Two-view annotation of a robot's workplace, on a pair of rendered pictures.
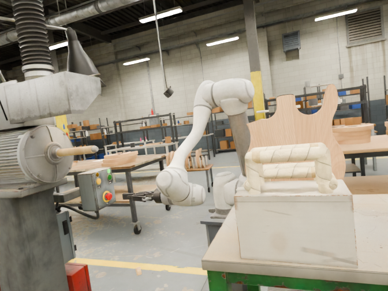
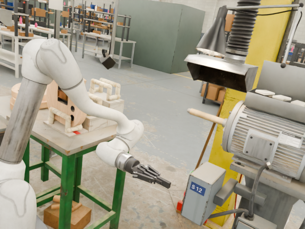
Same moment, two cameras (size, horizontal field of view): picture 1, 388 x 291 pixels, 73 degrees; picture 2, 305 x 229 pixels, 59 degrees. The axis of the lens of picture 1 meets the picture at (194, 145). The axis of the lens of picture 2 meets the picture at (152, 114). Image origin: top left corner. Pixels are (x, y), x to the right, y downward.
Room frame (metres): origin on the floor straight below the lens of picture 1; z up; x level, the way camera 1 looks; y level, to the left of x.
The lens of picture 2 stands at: (2.40, 0.49, 1.66)
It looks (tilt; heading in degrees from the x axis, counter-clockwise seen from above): 19 degrees down; 192
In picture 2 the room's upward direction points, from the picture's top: 9 degrees clockwise
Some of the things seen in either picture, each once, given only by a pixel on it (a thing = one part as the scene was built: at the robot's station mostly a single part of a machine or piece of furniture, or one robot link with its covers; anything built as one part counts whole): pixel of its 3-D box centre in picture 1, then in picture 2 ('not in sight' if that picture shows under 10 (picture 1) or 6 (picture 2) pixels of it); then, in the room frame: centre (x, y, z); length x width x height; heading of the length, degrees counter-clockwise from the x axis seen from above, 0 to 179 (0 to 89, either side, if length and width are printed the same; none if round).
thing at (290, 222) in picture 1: (292, 218); (102, 107); (0.68, -0.24, 1.02); 0.27 x 0.15 x 0.17; 69
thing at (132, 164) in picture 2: (155, 196); (136, 168); (1.27, 0.22, 0.97); 0.09 x 0.08 x 0.07; 69
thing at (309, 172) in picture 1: (290, 172); (91, 96); (0.79, -0.28, 1.12); 0.20 x 0.03 x 0.03; 68
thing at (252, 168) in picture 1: (252, 175); (117, 92); (0.67, -0.14, 1.15); 0.03 x 0.03 x 0.09
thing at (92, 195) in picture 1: (85, 195); (219, 202); (1.39, 0.62, 0.99); 0.24 x 0.21 x 0.26; 70
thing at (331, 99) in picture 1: (325, 100); not in sight; (0.92, -0.48, 1.33); 0.07 x 0.04 x 0.10; 68
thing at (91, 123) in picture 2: not in sight; (85, 116); (0.82, -0.30, 0.98); 0.27 x 0.16 x 0.09; 69
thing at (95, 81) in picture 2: (286, 150); (101, 83); (0.71, -0.25, 1.20); 0.20 x 0.03 x 0.03; 68
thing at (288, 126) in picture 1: (290, 148); (66, 92); (0.97, -0.36, 1.17); 0.35 x 0.04 x 0.40; 68
